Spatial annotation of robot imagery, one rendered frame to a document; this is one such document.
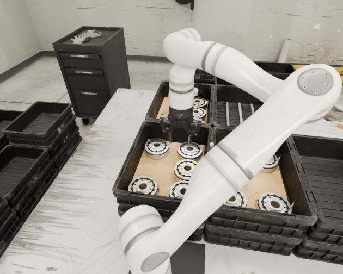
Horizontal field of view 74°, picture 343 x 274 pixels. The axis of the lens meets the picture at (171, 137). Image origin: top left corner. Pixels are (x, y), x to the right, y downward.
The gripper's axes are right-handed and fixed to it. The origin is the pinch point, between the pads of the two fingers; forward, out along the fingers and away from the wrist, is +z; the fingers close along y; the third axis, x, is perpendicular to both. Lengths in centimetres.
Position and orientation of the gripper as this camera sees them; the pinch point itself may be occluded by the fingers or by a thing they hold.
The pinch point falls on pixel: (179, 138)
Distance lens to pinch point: 77.6
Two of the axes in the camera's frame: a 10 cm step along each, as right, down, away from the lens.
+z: 0.0, 7.8, 6.3
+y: 9.8, 1.1, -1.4
